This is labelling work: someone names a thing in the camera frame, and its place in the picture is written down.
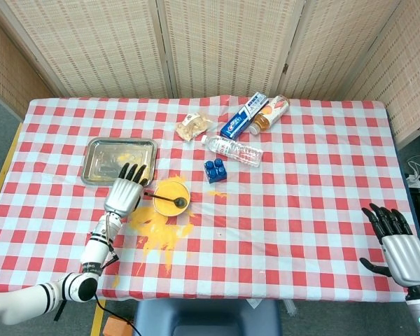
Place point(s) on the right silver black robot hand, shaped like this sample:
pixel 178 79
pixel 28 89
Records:
pixel 409 257

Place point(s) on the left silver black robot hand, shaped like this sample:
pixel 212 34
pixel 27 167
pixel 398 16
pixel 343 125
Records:
pixel 124 196

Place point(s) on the black spoon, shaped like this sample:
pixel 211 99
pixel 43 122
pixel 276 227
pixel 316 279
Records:
pixel 179 202

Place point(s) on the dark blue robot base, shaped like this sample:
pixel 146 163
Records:
pixel 206 318

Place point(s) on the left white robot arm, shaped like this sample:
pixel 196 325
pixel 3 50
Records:
pixel 94 250

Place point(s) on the metal tray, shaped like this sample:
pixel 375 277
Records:
pixel 105 157

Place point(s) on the yellow bowl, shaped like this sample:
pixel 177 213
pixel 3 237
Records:
pixel 168 190

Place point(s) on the large spilled yellow powder pile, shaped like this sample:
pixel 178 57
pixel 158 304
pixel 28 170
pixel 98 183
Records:
pixel 157 232

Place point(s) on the small yellow powder patch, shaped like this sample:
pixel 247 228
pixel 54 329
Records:
pixel 217 194

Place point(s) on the blue building block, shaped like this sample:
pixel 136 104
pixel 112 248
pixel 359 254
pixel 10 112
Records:
pixel 215 172

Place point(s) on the clear bag of snacks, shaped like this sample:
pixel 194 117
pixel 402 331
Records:
pixel 194 126

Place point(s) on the clear plastic water bottle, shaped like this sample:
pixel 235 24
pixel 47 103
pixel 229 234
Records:
pixel 236 150

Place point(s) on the orange box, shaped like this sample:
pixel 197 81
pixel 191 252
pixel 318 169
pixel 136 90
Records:
pixel 117 327

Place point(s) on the red white checkered tablecloth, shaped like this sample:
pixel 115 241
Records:
pixel 283 217

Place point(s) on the blue white toothpaste box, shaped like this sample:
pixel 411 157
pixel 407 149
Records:
pixel 241 117

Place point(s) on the orange drink bottle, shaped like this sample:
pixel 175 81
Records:
pixel 269 113

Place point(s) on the woven folding screen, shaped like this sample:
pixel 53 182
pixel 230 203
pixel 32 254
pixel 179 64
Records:
pixel 224 45

